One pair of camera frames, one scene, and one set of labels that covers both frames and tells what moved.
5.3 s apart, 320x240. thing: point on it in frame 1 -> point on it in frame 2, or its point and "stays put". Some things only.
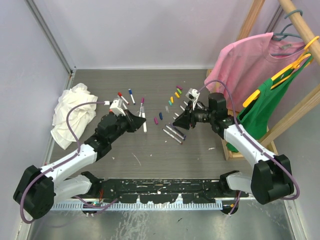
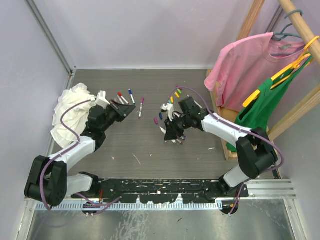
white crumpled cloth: [80, 116] stays put
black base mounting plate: [199, 191] stays put
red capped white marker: [120, 94] stays put
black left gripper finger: [137, 120] -> [124, 109]
